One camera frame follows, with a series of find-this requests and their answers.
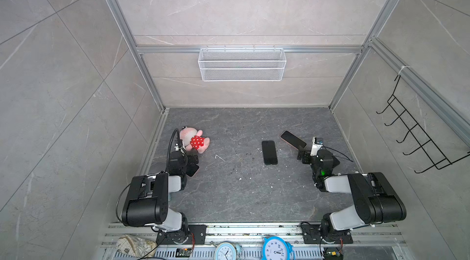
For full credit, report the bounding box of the black phone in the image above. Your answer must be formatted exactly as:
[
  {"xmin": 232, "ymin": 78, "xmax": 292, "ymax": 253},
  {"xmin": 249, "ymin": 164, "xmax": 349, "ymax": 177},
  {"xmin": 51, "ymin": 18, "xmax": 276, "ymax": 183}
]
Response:
[{"xmin": 261, "ymin": 141, "xmax": 278, "ymax": 165}]

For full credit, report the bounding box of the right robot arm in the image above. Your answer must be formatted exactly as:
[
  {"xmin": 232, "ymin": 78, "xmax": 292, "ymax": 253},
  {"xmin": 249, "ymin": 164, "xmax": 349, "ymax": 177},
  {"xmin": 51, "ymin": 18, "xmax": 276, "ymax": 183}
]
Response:
[{"xmin": 297, "ymin": 148, "xmax": 407, "ymax": 244}]

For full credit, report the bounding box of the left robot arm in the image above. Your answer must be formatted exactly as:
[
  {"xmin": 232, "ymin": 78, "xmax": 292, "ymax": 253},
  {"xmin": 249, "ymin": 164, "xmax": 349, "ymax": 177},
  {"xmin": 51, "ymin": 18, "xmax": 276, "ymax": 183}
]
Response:
[{"xmin": 115, "ymin": 151, "xmax": 200, "ymax": 242}]

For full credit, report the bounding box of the phone in red case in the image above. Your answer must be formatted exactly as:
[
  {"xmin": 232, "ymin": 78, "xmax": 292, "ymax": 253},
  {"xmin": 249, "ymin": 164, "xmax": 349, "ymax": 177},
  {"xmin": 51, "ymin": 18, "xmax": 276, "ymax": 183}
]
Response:
[{"xmin": 280, "ymin": 131, "xmax": 307, "ymax": 150}]

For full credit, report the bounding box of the pink plush toy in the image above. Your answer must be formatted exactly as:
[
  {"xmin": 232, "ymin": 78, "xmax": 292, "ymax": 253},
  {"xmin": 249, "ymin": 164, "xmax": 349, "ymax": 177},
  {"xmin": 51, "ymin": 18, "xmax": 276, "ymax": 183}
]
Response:
[{"xmin": 179, "ymin": 127, "xmax": 211, "ymax": 154}]

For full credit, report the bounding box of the white alarm clock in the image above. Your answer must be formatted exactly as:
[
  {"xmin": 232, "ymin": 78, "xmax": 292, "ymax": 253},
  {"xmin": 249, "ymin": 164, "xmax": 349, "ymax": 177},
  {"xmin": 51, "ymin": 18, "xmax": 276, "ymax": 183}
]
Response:
[{"xmin": 214, "ymin": 242, "xmax": 237, "ymax": 260}]

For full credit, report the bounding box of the blue alarm clock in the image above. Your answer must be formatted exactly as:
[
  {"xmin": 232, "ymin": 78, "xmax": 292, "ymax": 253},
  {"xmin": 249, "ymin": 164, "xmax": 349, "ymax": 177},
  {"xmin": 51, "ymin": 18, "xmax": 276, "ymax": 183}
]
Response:
[{"xmin": 261, "ymin": 236, "xmax": 293, "ymax": 260}]

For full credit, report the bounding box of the crumpled patterned cloth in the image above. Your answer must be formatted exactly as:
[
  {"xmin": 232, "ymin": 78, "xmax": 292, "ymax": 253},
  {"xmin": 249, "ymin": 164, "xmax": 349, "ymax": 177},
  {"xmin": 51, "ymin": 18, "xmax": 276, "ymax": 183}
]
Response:
[{"xmin": 116, "ymin": 234, "xmax": 157, "ymax": 258}]

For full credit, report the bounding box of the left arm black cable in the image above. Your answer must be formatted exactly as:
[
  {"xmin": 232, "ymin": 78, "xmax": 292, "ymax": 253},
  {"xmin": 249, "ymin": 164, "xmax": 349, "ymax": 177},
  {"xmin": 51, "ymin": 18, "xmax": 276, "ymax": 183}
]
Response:
[{"xmin": 166, "ymin": 127, "xmax": 181, "ymax": 173}]

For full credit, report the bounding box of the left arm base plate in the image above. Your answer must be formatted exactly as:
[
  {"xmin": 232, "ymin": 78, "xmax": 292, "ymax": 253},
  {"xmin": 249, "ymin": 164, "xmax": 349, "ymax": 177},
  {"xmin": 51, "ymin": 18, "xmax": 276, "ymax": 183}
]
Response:
[{"xmin": 156, "ymin": 225, "xmax": 208, "ymax": 245}]

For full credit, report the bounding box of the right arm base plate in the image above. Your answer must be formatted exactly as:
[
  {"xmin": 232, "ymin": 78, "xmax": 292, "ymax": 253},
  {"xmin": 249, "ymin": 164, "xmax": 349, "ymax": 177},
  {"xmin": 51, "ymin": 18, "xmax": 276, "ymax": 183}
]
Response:
[{"xmin": 299, "ymin": 222, "xmax": 353, "ymax": 244}]

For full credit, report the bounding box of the white wire basket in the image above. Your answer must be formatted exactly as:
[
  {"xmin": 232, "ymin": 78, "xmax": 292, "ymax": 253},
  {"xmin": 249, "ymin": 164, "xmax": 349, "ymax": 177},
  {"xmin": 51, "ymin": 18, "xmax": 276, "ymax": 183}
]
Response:
[{"xmin": 198, "ymin": 48, "xmax": 287, "ymax": 82}]

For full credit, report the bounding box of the black wall hook rack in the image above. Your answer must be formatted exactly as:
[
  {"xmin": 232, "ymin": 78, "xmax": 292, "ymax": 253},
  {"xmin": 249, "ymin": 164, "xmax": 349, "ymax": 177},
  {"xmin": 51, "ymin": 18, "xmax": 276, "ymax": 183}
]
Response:
[{"xmin": 376, "ymin": 75, "xmax": 470, "ymax": 174}]

